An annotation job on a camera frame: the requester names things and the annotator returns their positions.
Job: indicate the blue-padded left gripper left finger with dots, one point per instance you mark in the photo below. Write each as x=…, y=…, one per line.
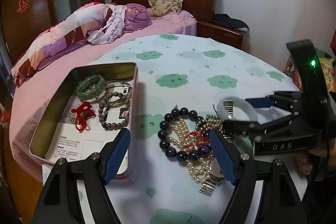
x=112, y=155

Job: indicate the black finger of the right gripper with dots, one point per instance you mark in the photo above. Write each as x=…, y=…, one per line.
x=235, y=128

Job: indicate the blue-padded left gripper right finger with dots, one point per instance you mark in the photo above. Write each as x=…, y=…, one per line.
x=226, y=155

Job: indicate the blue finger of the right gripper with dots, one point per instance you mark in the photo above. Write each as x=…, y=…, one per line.
x=259, y=103

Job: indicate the white jade bangle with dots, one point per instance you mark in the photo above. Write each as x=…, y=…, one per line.
x=234, y=108

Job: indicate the silver wristwatch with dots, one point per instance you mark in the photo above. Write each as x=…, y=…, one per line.
x=212, y=180

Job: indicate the person's hand holding gripper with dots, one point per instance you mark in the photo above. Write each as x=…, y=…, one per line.
x=305, y=166

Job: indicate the white instruction paper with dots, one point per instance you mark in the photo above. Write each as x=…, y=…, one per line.
x=69, y=143

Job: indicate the pink tin box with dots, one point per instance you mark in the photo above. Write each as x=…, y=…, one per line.
x=86, y=83

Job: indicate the thin metal bangles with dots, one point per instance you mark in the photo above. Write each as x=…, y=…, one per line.
x=115, y=95

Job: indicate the cloud pattern tablecloth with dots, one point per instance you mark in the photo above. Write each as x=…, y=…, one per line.
x=183, y=71

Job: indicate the black clothes on nightstand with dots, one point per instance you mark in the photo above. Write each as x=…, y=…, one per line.
x=226, y=21

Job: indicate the wooden nightstand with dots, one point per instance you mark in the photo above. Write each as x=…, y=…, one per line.
x=222, y=34

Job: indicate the pink bed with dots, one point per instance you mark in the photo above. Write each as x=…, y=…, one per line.
x=32, y=97

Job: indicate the white floral cloth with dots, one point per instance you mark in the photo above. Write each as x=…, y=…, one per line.
x=112, y=28

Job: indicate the floral pillow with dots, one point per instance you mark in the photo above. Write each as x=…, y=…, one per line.
x=160, y=8

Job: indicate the patchwork pink quilt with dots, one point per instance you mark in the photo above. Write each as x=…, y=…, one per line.
x=74, y=29

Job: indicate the purple folded blanket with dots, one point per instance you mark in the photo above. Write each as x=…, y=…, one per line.
x=137, y=18

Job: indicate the red double-happiness sticker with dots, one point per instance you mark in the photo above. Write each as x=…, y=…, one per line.
x=23, y=6

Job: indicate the red string charm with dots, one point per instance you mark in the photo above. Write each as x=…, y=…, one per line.
x=83, y=113

